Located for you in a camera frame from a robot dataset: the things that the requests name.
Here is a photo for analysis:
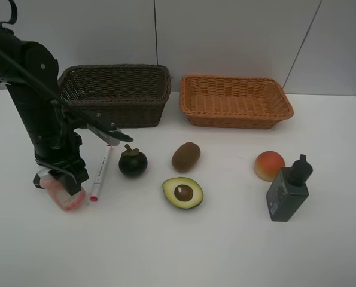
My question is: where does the dark purple mangosteen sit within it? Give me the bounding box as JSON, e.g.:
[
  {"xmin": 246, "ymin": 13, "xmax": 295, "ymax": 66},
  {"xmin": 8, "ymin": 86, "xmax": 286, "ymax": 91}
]
[{"xmin": 118, "ymin": 143, "xmax": 148, "ymax": 178}]

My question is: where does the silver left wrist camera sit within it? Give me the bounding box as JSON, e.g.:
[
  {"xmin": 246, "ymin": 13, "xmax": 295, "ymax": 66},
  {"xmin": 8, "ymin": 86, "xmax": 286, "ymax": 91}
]
[{"xmin": 87, "ymin": 124, "xmax": 121, "ymax": 146}]

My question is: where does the dark green pump bottle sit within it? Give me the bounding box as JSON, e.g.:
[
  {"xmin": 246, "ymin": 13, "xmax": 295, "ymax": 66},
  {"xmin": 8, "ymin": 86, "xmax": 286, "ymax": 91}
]
[{"xmin": 266, "ymin": 154, "xmax": 313, "ymax": 222}]

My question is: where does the orange peach fruit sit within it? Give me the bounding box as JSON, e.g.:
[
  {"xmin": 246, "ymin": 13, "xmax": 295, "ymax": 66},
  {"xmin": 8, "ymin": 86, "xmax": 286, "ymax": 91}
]
[{"xmin": 254, "ymin": 151, "xmax": 285, "ymax": 182}]

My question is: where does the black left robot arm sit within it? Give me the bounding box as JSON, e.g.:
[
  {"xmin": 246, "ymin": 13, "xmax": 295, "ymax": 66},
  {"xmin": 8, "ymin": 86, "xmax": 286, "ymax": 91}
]
[{"xmin": 0, "ymin": 28, "xmax": 89, "ymax": 196}]

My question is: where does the pink liquid bottle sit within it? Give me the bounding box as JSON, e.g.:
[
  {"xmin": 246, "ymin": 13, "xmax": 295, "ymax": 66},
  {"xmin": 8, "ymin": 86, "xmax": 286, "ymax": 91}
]
[{"xmin": 37, "ymin": 168, "xmax": 86, "ymax": 211}]

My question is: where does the orange wicker basket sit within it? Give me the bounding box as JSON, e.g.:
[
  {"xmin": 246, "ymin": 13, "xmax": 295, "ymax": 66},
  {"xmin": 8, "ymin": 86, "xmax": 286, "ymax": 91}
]
[{"xmin": 179, "ymin": 75, "xmax": 294, "ymax": 129}]

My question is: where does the dark brown wicker basket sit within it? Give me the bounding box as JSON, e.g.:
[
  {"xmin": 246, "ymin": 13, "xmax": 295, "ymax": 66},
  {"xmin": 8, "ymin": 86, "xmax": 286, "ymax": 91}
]
[{"xmin": 58, "ymin": 64, "xmax": 171, "ymax": 129}]

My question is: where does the half avocado with pit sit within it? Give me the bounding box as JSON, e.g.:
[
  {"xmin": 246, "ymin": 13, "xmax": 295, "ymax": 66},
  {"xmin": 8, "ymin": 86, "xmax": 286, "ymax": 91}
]
[{"xmin": 162, "ymin": 177, "xmax": 204, "ymax": 209}]

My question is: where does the brown kiwi fruit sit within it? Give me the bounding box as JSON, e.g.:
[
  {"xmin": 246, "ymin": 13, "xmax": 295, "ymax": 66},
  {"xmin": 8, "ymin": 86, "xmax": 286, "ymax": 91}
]
[{"xmin": 171, "ymin": 142, "xmax": 201, "ymax": 172}]

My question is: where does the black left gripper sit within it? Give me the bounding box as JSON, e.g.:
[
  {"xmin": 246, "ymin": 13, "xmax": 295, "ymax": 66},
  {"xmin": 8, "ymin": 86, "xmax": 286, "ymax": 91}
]
[{"xmin": 32, "ymin": 151, "xmax": 89, "ymax": 196}]

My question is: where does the white red marker pen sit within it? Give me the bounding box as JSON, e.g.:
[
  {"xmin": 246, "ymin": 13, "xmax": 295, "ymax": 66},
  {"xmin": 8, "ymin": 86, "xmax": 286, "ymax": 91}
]
[{"xmin": 90, "ymin": 145, "xmax": 112, "ymax": 202}]

